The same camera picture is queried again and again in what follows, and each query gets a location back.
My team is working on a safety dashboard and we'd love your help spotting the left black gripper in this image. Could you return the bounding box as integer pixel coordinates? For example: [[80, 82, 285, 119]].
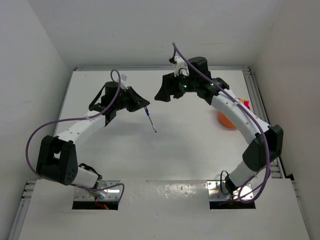
[[113, 86, 150, 112]]

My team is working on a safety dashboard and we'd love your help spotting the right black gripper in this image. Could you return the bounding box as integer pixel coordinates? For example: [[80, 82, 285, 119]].
[[154, 70, 198, 102]]

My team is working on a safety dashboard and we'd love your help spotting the blue ballpoint pen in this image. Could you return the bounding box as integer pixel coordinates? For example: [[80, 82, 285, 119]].
[[144, 106, 157, 133]]

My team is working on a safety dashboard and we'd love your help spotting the pink black highlighter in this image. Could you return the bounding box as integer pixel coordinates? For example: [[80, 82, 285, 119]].
[[243, 100, 250, 109]]

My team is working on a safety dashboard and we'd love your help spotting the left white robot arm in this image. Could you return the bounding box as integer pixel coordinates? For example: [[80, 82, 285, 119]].
[[35, 81, 150, 192]]

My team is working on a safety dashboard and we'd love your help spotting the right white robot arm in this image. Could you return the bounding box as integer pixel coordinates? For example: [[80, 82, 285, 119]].
[[154, 56, 284, 194]]

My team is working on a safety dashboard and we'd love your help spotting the orange divided container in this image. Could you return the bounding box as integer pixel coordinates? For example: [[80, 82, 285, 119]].
[[217, 111, 236, 129]]

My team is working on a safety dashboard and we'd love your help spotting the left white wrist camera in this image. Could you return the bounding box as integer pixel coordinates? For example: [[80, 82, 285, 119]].
[[120, 74, 128, 90]]

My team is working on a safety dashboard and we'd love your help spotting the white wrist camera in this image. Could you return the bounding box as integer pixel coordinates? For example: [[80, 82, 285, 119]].
[[169, 56, 188, 77], [120, 74, 128, 90]]

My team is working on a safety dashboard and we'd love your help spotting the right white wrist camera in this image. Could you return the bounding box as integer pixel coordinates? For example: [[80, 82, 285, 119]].
[[169, 56, 188, 77]]

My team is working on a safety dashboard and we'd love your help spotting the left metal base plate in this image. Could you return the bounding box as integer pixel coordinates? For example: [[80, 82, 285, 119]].
[[74, 180, 122, 202]]

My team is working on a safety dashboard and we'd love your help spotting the metal base plate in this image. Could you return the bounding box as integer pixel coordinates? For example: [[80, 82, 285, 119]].
[[74, 180, 122, 202], [207, 180, 254, 202]]

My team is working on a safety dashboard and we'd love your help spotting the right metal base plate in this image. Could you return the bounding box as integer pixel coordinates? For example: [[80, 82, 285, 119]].
[[207, 180, 254, 202]]

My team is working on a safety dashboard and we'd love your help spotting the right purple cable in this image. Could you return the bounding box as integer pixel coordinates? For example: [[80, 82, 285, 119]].
[[171, 42, 271, 203]]

